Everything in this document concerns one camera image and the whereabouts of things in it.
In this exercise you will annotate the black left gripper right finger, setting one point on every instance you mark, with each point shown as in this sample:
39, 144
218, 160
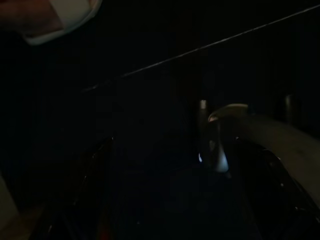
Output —
275, 200

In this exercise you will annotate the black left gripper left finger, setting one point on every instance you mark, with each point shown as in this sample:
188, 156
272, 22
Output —
87, 200

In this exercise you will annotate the pale rounded cylinder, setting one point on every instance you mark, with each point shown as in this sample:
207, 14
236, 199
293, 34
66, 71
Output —
287, 135

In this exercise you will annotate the white round container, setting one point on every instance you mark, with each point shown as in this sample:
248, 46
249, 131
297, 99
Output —
75, 17

